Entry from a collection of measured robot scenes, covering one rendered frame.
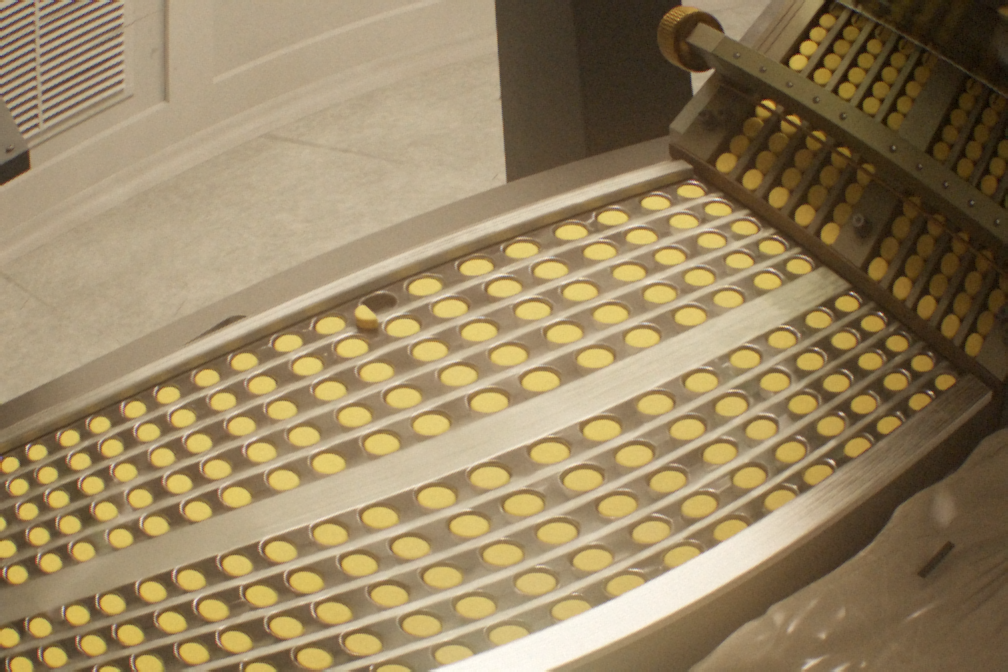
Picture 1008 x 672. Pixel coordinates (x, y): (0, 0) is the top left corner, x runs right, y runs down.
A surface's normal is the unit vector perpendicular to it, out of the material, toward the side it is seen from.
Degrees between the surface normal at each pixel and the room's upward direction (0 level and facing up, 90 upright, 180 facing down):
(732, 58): 38
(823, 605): 25
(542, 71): 90
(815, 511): 0
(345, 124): 0
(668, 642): 90
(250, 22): 90
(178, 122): 90
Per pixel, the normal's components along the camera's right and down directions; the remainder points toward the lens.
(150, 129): 0.55, 0.42
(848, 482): -0.06, -0.85
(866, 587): -0.14, -0.63
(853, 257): -0.56, -0.46
